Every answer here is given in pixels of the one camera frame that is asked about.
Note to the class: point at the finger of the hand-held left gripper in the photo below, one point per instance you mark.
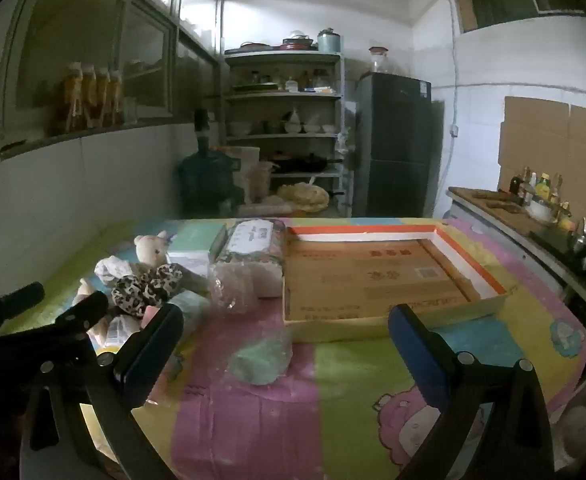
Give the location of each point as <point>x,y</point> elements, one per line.
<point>23,294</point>
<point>80,310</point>

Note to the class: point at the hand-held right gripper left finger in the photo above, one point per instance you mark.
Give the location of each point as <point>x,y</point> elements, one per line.
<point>145,360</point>

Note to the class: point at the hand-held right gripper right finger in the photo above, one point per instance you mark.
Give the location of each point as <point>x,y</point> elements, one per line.
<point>413,350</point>

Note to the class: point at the pale floral cloth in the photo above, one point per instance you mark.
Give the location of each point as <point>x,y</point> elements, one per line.
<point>113,267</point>

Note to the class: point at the leopard print cloth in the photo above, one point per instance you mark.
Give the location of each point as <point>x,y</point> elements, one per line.
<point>138,292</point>

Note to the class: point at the beige teddy bear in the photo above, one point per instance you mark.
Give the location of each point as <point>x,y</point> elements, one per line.
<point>148,252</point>

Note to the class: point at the pink cloth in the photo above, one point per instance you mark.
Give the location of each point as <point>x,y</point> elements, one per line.
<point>149,317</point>

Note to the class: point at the light green rolled towel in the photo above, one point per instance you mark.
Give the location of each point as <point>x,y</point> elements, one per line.
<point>190,310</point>

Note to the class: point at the colourful cartoon printed blanket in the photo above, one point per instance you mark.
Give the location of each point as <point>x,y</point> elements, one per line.
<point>353,410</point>

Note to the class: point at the teal towel in plastic wrap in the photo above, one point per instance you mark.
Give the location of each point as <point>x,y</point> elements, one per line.
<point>258,360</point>

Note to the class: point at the green tissue pack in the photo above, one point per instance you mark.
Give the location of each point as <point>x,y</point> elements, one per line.
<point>193,237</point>

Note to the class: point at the floral wrapped tissue pack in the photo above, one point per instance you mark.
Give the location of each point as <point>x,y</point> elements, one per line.
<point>250,245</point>

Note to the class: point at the wooden cutting board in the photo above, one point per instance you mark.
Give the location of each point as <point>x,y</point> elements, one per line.
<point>488,205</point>

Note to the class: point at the black stove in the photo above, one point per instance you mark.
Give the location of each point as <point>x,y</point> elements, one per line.
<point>553,247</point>

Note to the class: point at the blue water jug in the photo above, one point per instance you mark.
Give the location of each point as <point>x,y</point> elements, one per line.
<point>205,185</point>

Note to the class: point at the napa cabbage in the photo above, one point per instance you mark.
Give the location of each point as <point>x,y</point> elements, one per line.
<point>303,197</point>

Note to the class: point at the white bowl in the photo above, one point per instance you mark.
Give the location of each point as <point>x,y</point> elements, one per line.
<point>542,212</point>

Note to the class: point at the dark grey fridge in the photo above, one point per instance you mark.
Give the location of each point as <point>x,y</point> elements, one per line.
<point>398,150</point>

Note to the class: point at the orange liquid bottle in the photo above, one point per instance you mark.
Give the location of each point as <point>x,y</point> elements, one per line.
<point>68,97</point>
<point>116,91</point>
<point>89,95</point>
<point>103,94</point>

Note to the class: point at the row of condiment bottles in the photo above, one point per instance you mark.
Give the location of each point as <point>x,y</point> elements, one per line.
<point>543,185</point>

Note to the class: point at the black pan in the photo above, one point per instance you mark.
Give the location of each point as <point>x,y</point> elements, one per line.
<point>303,162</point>

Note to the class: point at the water jug pump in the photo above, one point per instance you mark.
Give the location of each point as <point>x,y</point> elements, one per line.
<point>202,127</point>

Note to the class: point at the row of white ceramic dishes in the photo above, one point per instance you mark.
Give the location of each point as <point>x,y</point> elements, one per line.
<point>293,122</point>

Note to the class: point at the white metal shelf rack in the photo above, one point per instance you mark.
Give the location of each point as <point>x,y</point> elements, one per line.
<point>283,94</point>

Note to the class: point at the glass jar with lid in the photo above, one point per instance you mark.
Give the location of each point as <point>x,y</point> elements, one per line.
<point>378,60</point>

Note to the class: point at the row of glass jars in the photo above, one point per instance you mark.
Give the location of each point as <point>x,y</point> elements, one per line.
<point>293,80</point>

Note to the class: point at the stack of red pans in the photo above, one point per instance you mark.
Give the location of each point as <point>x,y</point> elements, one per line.
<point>298,42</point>

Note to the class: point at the wall socket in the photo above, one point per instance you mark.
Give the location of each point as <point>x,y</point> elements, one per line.
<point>455,132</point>

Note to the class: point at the cardboard sheet on wall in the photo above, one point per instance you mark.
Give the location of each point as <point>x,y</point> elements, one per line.
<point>548,140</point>

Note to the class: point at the glass window with grey frame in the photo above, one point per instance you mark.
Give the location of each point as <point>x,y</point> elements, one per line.
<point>73,35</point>

